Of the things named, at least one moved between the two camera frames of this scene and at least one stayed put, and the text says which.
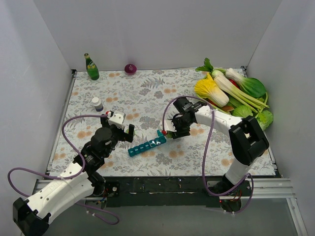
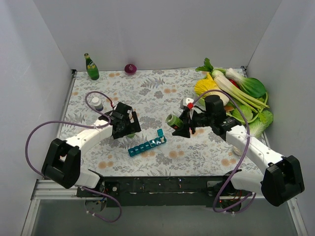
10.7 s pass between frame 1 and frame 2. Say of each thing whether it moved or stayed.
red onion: stayed
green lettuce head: stayed
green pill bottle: moved
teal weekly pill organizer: stayed
